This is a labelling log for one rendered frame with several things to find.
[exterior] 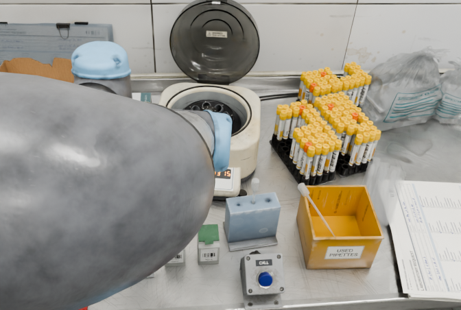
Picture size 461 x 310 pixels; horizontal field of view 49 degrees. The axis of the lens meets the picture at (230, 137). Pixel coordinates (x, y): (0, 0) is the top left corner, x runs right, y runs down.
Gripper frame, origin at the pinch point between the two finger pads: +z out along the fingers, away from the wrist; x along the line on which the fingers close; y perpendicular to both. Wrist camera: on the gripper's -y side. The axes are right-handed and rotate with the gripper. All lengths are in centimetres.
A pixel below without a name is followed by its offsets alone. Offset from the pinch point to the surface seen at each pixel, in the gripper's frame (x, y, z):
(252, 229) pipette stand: -0.9, -22.4, 7.6
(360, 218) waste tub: -1.7, -45.6, 8.7
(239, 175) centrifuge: -15.4, -22.3, 7.1
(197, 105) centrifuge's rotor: -34.1, -15.2, 1.6
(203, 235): 1.1, -12.3, 5.2
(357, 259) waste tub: 7.9, -41.4, 8.8
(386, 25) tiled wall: -51, -68, -8
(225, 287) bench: 8.6, -15.6, 11.9
